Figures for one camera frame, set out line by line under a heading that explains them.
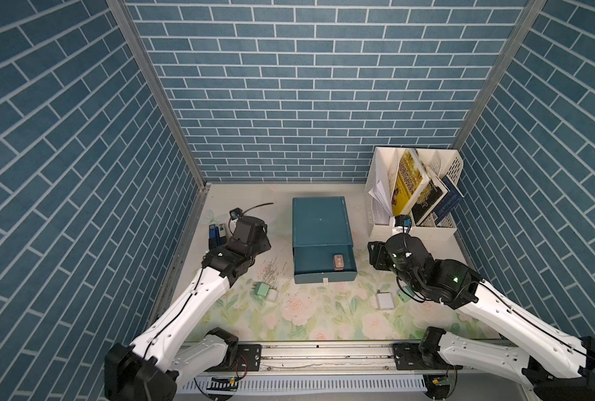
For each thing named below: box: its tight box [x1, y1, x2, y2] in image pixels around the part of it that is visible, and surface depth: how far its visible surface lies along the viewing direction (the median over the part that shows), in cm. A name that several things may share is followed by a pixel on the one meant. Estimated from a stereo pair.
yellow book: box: [391, 148, 430, 217], surface depth 96 cm
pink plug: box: [333, 253, 346, 271], surface depth 75 cm
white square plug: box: [376, 292, 396, 310], surface depth 85 cm
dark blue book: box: [432, 175, 465, 226], surface depth 99 cm
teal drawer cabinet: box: [291, 196, 357, 285], surface depth 80 cm
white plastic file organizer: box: [365, 147, 464, 241], surface depth 100 cm
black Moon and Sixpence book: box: [410, 177, 449, 227], surface depth 98 cm
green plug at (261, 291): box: [250, 281, 270, 305], surface depth 87 cm
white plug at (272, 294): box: [267, 288, 279, 303], surface depth 86 cm
